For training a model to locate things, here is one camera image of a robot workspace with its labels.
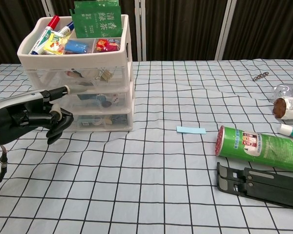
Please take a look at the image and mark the white label yellow cap bottle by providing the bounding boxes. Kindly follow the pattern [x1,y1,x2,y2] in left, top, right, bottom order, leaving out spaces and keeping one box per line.
[272,96,293,120]

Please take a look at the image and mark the white drawer organizer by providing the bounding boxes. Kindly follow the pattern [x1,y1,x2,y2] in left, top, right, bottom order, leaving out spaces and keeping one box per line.
[17,14,137,133]

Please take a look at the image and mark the light blue paper strip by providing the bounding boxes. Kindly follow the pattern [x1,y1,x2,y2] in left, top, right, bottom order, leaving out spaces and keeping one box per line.
[176,125,207,135]

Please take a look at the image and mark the gold binder clips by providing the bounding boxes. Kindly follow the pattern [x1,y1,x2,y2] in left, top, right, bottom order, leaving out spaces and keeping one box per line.
[95,68,113,80]

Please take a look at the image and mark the red candy packet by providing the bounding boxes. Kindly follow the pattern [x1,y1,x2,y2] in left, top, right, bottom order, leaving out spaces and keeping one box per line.
[95,39,121,53]

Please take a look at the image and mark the blue candy packet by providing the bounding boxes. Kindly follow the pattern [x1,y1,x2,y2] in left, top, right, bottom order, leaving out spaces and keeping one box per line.
[63,39,89,55]

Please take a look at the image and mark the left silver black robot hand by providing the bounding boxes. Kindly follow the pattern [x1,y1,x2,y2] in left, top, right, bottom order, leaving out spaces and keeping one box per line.
[0,84,89,145]

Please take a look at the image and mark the red cap whiteboard marker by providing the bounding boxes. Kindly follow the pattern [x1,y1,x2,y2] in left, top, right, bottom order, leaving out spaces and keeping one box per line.
[28,15,61,55]

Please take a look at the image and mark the clear drawer with tape rolls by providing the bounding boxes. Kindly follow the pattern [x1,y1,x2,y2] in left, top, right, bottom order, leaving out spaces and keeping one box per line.
[63,113,132,130]

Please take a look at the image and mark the black folding screen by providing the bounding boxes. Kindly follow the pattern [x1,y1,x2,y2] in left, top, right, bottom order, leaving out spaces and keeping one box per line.
[0,0,293,72]

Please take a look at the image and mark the white green glue stick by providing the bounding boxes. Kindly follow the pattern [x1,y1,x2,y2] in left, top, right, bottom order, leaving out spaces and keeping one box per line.
[277,123,293,140]

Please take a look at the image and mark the clear drawer with dice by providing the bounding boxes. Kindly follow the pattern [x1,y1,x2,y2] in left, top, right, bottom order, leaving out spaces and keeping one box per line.
[69,90,130,113]

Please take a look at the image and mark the blue cap whiteboard marker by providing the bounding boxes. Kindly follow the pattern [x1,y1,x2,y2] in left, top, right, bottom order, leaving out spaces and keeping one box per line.
[52,21,75,37]

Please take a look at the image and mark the clear plastic drawer with clips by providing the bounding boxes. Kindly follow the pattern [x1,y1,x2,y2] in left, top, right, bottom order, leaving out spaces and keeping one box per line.
[26,66,128,93]

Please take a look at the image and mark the yellow snack packet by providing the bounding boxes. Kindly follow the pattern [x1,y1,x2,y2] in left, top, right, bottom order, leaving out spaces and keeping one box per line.
[42,32,67,57]

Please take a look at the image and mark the Pepsi plastic bottle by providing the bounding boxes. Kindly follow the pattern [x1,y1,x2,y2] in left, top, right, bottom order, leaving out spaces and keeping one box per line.
[271,83,293,101]

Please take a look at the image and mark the black folding stand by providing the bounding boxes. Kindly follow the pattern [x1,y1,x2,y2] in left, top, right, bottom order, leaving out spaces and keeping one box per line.
[216,161,293,211]

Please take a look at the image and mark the green chips can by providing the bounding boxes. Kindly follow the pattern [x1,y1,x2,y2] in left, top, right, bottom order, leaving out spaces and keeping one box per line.
[214,124,293,174]

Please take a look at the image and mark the green tea packet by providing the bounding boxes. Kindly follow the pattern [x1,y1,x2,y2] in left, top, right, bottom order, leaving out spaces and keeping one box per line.
[69,0,121,16]
[71,5,123,39]

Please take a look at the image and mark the blue checkered tablecloth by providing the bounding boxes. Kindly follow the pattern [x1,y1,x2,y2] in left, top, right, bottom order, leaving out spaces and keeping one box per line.
[0,58,293,234]

